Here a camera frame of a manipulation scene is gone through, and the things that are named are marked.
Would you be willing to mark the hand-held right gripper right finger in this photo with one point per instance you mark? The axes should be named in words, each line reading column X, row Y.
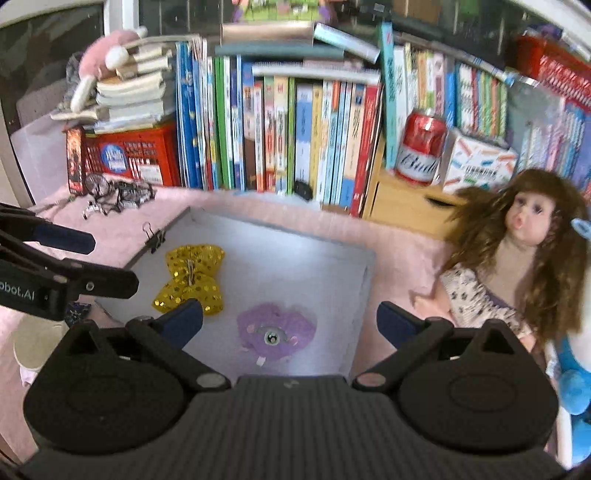
column 392, row 319

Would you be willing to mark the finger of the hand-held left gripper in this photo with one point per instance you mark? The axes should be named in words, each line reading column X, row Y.
column 62, row 238
column 106, row 282

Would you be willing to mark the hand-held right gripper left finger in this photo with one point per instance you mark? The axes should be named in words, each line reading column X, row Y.
column 184, row 319

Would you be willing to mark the dark floral cloth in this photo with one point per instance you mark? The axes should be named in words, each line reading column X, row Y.
column 76, row 314

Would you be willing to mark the yellow sequin bow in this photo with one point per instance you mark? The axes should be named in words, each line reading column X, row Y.
column 194, row 258

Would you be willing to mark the purple plush piece with eye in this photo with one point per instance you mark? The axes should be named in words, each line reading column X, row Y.
column 295, row 325

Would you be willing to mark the grey storage box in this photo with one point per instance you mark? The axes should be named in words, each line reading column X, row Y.
column 300, row 277

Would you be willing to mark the pink blanket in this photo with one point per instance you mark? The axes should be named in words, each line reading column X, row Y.
column 406, row 267

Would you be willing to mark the cream round object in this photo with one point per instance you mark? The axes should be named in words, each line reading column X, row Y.
column 34, row 346

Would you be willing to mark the miniature metal bicycle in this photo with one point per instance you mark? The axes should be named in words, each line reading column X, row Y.
column 131, row 191
column 97, row 187

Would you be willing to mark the black binder clip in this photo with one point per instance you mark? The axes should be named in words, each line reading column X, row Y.
column 154, row 239

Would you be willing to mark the dark red slim book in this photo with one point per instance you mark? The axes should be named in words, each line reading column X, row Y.
column 75, row 161

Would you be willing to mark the red plastic basket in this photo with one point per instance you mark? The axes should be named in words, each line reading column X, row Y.
column 138, row 157

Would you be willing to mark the wooden drawer box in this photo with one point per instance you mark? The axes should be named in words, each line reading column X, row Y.
column 406, row 207

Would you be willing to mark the stack of worn paperback books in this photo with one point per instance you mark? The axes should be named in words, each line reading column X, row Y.
column 134, row 99

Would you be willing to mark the small black object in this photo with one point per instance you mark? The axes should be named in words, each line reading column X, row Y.
column 303, row 189

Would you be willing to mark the brown haired doll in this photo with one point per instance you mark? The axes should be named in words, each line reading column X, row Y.
column 521, row 217

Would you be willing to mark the red drink can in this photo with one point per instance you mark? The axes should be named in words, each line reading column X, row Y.
column 422, row 143

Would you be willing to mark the white framed window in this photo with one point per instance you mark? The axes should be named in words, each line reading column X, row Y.
column 46, row 60

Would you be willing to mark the white patterned cardboard box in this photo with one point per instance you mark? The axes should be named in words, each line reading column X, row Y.
column 480, row 161

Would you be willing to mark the pink plush toy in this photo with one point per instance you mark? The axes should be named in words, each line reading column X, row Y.
column 99, row 55

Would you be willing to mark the blue plush toy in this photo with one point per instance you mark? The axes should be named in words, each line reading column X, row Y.
column 574, row 390

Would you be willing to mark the row of upright colourful books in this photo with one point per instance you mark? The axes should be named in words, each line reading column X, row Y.
column 277, row 138

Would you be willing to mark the tall teal book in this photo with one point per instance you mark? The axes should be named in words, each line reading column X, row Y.
column 392, row 92

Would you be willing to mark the row of thin striped books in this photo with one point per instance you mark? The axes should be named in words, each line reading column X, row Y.
column 461, row 92

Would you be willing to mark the grey plastic bag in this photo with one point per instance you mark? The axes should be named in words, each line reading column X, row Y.
column 531, row 115

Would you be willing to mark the row of pale blue books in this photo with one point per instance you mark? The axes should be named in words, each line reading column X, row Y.
column 563, row 138

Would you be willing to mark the white spiral bound book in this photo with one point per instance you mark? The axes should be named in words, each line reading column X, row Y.
column 314, row 70

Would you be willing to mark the light blue flat book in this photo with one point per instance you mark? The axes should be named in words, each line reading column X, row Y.
column 346, row 41

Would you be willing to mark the dark green flat book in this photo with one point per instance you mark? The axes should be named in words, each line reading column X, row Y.
column 277, row 50

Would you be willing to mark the tan flat book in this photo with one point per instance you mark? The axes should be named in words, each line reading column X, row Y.
column 265, row 33

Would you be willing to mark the red crate with books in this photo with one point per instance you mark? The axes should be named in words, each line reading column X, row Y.
column 554, row 64

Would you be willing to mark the colourful toy block set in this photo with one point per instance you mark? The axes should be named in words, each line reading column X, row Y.
column 277, row 9

